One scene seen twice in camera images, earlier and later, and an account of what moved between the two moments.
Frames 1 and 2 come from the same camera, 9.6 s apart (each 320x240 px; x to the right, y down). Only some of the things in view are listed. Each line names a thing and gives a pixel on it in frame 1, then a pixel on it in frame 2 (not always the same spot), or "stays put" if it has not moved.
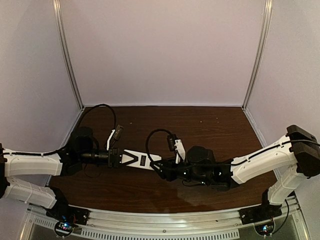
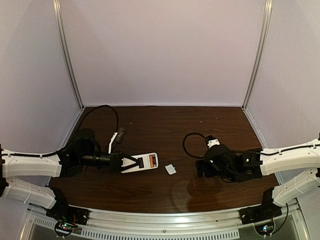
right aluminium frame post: [261, 42] stays put
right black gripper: [165, 170] → [200, 168]
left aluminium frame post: [57, 6] stays put
